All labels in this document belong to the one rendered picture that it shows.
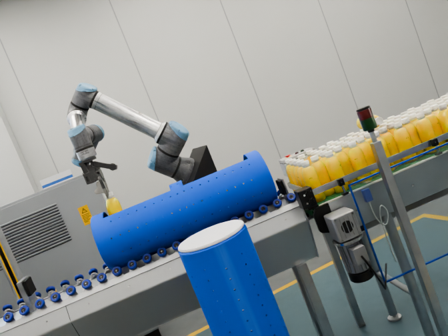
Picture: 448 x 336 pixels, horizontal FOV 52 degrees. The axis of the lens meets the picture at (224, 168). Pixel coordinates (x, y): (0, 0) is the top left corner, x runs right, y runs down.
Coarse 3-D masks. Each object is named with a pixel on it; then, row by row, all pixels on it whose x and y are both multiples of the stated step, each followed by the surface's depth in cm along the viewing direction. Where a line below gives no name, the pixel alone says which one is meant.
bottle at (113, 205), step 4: (112, 196) 227; (108, 200) 226; (112, 200) 226; (116, 200) 227; (108, 204) 226; (112, 204) 226; (116, 204) 226; (120, 204) 229; (108, 208) 226; (112, 208) 225; (116, 208) 226; (120, 208) 228; (108, 212) 227; (112, 212) 226; (116, 212) 226
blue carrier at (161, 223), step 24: (240, 168) 220; (264, 168) 219; (168, 192) 219; (192, 192) 216; (216, 192) 216; (240, 192) 217; (264, 192) 219; (96, 216) 220; (120, 216) 214; (144, 216) 213; (168, 216) 213; (192, 216) 215; (216, 216) 218; (240, 216) 225; (96, 240) 210; (120, 240) 211; (144, 240) 213; (168, 240) 216; (120, 264) 216
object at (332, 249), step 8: (328, 240) 267; (328, 248) 270; (336, 248) 268; (336, 256) 268; (336, 264) 268; (344, 272) 269; (344, 280) 269; (344, 288) 270; (352, 296) 271; (352, 304) 271; (352, 312) 275; (360, 312) 272; (360, 320) 272
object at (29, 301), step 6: (30, 276) 224; (18, 282) 216; (24, 282) 216; (30, 282) 221; (18, 288) 215; (24, 288) 216; (30, 288) 218; (24, 294) 215; (30, 294) 216; (24, 300) 216; (30, 300) 217; (36, 300) 224; (30, 306) 216
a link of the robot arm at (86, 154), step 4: (92, 148) 224; (80, 152) 222; (84, 152) 221; (88, 152) 222; (92, 152) 223; (80, 156) 222; (84, 156) 222; (88, 156) 222; (92, 156) 224; (80, 160) 223; (84, 160) 223
